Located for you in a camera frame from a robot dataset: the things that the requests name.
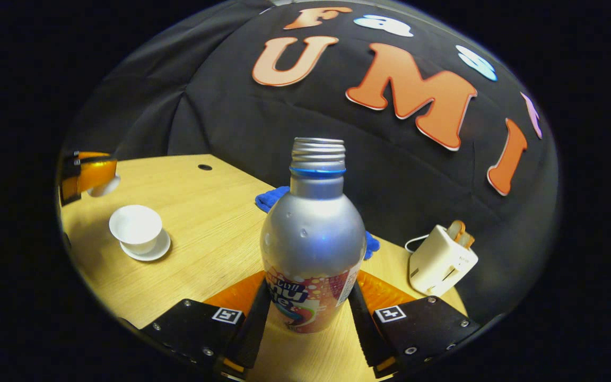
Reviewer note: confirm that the white saucer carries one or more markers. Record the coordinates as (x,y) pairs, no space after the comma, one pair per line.
(159,249)

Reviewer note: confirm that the blue towel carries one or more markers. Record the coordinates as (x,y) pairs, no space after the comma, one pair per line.
(271,200)

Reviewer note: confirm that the toast slice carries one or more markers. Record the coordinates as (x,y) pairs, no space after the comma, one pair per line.
(468,240)
(456,231)

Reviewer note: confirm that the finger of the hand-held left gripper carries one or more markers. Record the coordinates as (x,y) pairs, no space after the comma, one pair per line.
(90,155)
(93,175)

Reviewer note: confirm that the silver water bottle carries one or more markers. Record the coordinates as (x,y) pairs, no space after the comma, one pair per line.
(313,239)

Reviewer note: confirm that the black backdrop cloth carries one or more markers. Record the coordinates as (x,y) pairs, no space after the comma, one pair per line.
(401,175)

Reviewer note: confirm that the white teacup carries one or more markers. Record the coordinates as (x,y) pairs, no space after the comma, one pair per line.
(136,225)

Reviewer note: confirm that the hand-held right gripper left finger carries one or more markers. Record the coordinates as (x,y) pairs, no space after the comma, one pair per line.
(255,329)

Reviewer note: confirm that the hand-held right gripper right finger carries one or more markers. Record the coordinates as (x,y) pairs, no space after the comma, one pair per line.
(366,334)

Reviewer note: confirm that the white toaster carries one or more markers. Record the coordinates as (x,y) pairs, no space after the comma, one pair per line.
(441,262)

